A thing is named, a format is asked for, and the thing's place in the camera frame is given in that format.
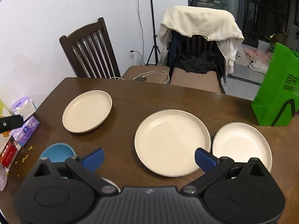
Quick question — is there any white charging cable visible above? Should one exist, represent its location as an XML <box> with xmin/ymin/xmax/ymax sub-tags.
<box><xmin>109</xmin><ymin>70</ymin><xmax>170</xmax><ymax>85</ymax></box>

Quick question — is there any green snack box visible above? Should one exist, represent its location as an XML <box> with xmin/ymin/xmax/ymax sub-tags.
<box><xmin>0</xmin><ymin>100</ymin><xmax>12</xmax><ymax>149</ymax></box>

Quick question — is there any red small box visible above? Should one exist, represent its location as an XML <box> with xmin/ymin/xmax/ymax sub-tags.
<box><xmin>1</xmin><ymin>137</ymin><xmax>21</xmax><ymax>172</ymax></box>

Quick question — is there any white plush toy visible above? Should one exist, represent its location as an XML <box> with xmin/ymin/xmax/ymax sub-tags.
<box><xmin>248</xmin><ymin>60</ymin><xmax>269</xmax><ymax>75</ymax></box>

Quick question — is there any wooden chair with clothes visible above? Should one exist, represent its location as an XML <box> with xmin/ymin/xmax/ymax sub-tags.
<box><xmin>166</xmin><ymin>30</ymin><xmax>226</xmax><ymax>95</ymax></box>

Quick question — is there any white bowl left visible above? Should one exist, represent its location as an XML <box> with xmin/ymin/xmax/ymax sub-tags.
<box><xmin>102</xmin><ymin>178</ymin><xmax>121</xmax><ymax>193</ymax></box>

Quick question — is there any purple tissue pack lower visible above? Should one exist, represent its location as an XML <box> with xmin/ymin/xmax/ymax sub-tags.
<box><xmin>12</xmin><ymin>116</ymin><xmax>40</xmax><ymax>147</ymax></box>

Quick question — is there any dark wooden chair left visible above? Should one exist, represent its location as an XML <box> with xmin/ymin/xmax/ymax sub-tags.
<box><xmin>59</xmin><ymin>17</ymin><xmax>170</xmax><ymax>84</ymax></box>

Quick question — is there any purple tissue pack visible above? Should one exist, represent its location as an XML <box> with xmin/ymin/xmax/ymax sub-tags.
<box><xmin>12</xmin><ymin>116</ymin><xmax>40</xmax><ymax>147</ymax></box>
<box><xmin>11</xmin><ymin>96</ymin><xmax>36</xmax><ymax>121</ymax></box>

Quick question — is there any cream plate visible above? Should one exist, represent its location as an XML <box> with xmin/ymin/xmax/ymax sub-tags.
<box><xmin>134</xmin><ymin>109</ymin><xmax>211</xmax><ymax>178</ymax></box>
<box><xmin>62</xmin><ymin>90</ymin><xmax>112</xmax><ymax>133</ymax></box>
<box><xmin>212</xmin><ymin>122</ymin><xmax>273</xmax><ymax>171</ymax></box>

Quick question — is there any blue bowl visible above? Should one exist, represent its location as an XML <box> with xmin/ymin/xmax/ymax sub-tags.
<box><xmin>34</xmin><ymin>143</ymin><xmax>76</xmax><ymax>177</ymax></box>

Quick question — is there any studio light on tripod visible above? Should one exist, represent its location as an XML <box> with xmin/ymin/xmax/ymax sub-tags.
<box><xmin>145</xmin><ymin>0</ymin><xmax>161</xmax><ymax>66</ymax></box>

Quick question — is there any green paper shopping bag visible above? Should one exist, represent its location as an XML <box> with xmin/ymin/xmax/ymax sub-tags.
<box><xmin>251</xmin><ymin>43</ymin><xmax>299</xmax><ymax>126</ymax></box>

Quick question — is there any purple fuzzy vase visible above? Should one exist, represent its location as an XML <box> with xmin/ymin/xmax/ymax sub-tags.
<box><xmin>0</xmin><ymin>165</ymin><xmax>8</xmax><ymax>192</ymax></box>

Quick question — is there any cream sweater on chair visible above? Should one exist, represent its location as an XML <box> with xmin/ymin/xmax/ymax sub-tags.
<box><xmin>158</xmin><ymin>6</ymin><xmax>244</xmax><ymax>75</ymax></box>

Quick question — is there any black garment on chair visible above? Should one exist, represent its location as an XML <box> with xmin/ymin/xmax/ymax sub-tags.
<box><xmin>176</xmin><ymin>51</ymin><xmax>217</xmax><ymax>74</ymax></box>

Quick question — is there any purple tissue pack upper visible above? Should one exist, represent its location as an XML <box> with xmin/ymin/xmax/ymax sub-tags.
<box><xmin>11</xmin><ymin>96</ymin><xmax>36</xmax><ymax>121</ymax></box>

